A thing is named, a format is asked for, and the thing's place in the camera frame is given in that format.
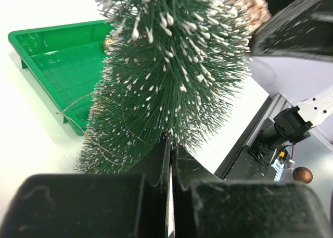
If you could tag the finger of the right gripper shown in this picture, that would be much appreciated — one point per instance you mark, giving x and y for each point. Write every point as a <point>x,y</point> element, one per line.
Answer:
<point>297,28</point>

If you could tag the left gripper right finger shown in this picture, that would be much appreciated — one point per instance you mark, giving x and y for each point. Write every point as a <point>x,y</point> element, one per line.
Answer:
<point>207,206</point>

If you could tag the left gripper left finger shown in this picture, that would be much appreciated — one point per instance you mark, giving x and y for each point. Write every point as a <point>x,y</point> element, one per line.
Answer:
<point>131,204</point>

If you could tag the frosted pine cone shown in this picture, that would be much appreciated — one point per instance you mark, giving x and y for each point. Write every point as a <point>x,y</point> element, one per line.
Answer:
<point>256,12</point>

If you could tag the brown bauble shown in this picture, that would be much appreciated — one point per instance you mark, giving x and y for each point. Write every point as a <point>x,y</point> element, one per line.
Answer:
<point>302,174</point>

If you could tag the small green christmas tree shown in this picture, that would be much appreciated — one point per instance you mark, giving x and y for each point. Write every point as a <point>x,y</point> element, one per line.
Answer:
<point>170,73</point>

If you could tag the green plastic tray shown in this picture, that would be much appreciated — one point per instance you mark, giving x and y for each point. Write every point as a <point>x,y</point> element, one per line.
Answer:
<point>67,62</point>

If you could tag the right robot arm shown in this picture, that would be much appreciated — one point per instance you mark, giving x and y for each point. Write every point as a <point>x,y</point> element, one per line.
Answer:
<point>292,124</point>

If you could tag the gold glitter bauble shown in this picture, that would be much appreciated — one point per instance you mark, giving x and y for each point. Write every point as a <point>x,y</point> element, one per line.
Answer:
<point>107,43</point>

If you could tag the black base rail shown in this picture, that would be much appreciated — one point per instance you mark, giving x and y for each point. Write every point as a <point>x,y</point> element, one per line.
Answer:
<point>239,164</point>

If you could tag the white cable duct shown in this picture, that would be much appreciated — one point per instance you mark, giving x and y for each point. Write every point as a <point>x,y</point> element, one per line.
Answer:
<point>280,171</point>

